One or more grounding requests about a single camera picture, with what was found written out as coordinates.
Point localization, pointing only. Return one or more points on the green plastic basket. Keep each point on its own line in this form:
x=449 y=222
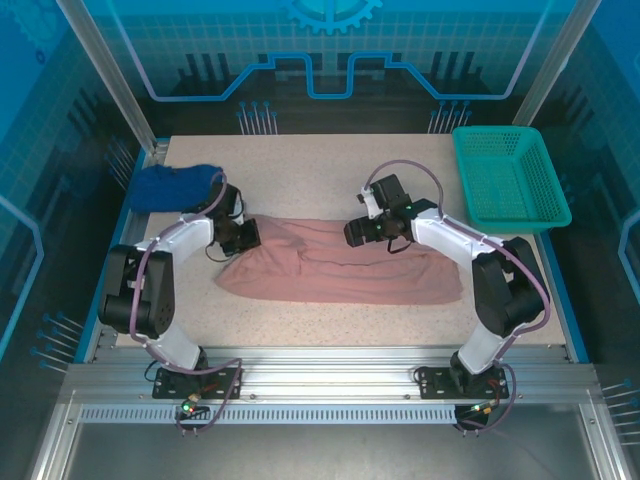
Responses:
x=515 y=180

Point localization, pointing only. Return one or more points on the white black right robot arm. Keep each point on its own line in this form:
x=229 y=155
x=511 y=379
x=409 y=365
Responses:
x=450 y=237

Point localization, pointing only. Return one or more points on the aluminium mounting rail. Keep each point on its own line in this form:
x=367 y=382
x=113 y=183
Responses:
x=325 y=372

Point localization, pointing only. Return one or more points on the folded blue t-shirt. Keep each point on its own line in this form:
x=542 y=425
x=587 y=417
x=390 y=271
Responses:
x=165 y=190

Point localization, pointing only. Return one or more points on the pink t-shirt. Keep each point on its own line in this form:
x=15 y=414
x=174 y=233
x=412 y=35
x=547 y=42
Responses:
x=350 y=280

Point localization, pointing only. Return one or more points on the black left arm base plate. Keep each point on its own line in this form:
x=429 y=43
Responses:
x=170 y=385

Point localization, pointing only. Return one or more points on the small circuit board with LEDs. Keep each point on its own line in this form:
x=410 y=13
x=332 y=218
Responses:
x=482 y=407
x=189 y=409

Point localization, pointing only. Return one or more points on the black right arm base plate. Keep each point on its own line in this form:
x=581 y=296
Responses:
x=435 y=385

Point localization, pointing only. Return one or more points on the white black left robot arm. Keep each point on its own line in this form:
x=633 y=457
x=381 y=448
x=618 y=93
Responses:
x=185 y=237

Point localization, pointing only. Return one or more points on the aluminium frame post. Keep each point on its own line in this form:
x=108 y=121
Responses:
x=111 y=75
x=549 y=75

